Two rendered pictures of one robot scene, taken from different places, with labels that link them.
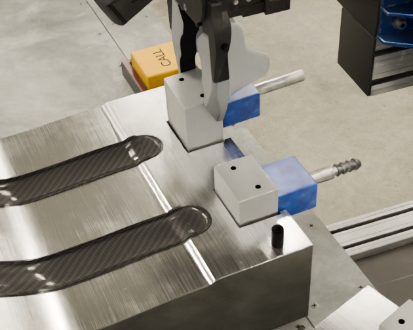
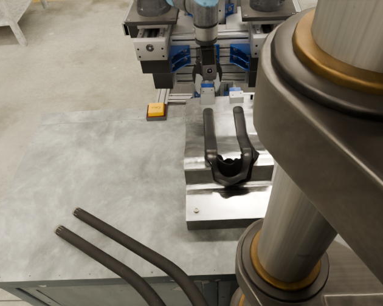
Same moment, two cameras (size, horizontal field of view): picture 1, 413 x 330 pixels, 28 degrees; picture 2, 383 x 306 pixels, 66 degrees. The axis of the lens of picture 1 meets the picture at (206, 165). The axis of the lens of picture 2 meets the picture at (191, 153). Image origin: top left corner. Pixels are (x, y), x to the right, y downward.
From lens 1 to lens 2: 90 cm
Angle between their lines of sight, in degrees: 44
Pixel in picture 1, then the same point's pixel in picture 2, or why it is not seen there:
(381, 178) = not seen: hidden behind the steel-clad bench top
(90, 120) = (190, 118)
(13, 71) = (126, 144)
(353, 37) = (160, 78)
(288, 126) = not seen: hidden behind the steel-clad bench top
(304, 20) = (36, 119)
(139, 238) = (237, 119)
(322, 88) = not seen: hidden behind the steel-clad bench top
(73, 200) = (219, 127)
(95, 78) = (143, 127)
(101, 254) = (238, 125)
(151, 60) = (155, 110)
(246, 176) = (236, 93)
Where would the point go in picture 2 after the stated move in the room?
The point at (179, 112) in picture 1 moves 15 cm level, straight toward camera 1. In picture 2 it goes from (211, 96) to (252, 104)
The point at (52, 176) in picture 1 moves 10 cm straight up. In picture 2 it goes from (207, 129) to (205, 107)
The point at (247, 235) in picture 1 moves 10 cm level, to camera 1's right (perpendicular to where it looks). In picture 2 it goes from (247, 102) to (253, 85)
